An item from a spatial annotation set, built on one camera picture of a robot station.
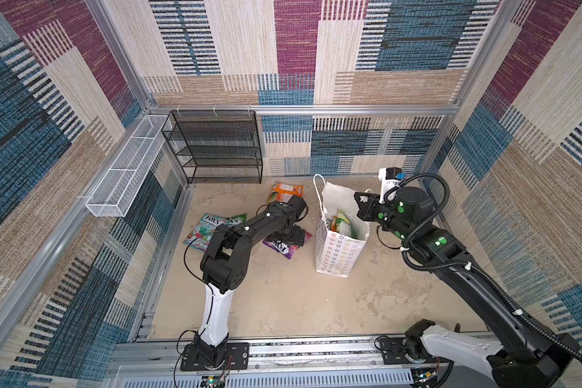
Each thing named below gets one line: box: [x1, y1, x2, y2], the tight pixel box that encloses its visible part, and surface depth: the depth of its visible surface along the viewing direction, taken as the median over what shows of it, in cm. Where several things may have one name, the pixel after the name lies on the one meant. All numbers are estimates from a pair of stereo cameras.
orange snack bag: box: [266, 181, 304, 203], surface depth 114 cm
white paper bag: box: [312, 173, 370, 279], surface depth 79 cm
